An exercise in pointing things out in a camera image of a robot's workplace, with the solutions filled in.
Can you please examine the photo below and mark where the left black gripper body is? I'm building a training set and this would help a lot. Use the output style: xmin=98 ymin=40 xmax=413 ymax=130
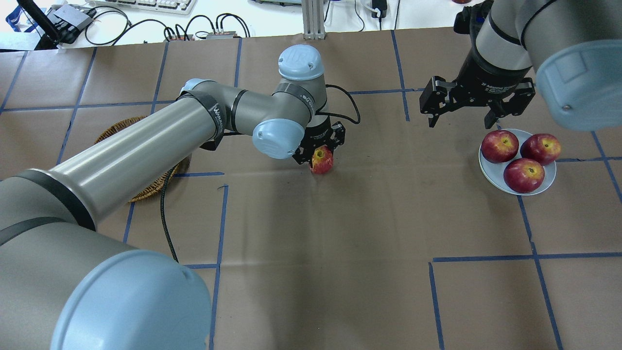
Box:
xmin=299 ymin=115 xmax=334 ymax=148

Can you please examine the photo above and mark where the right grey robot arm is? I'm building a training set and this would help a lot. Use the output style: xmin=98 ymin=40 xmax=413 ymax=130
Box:
xmin=419 ymin=0 xmax=622 ymax=131

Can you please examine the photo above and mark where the white keyboard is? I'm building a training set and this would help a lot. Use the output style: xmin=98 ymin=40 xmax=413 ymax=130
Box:
xmin=87 ymin=0 xmax=198 ymax=15

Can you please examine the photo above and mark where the red apple on plate front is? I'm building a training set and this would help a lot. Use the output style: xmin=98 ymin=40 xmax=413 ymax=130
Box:
xmin=503 ymin=158 xmax=546 ymax=193

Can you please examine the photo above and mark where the red apple on plate rear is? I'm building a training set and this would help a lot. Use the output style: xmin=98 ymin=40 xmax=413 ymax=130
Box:
xmin=480 ymin=129 xmax=520 ymax=164

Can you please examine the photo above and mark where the red apple on plate side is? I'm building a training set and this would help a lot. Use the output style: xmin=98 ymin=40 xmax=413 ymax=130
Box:
xmin=520 ymin=133 xmax=562 ymax=166

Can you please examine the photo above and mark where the red yellow apple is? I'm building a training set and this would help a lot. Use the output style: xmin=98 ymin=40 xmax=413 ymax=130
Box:
xmin=310 ymin=145 xmax=333 ymax=175

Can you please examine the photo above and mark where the light blue plate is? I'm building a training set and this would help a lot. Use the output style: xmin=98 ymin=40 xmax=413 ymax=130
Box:
xmin=478 ymin=129 xmax=557 ymax=195

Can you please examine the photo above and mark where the woven wicker basket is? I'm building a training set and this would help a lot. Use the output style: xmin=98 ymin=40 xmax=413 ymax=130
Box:
xmin=95 ymin=115 xmax=191 ymax=202

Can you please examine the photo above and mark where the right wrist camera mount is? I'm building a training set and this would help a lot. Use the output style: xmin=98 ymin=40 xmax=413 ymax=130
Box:
xmin=453 ymin=0 xmax=494 ymax=35

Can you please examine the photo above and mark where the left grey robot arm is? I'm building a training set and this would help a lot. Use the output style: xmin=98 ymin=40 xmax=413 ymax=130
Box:
xmin=0 ymin=44 xmax=344 ymax=350

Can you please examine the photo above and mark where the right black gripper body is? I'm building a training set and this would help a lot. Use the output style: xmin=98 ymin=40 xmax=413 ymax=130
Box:
xmin=449 ymin=47 xmax=531 ymax=106

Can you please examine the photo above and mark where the black power adapter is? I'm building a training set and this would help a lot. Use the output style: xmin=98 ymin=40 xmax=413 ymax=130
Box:
xmin=370 ymin=0 xmax=387 ymax=18

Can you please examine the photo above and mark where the aluminium frame post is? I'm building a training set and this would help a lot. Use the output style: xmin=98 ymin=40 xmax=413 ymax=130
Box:
xmin=301 ymin=0 xmax=326 ymax=40

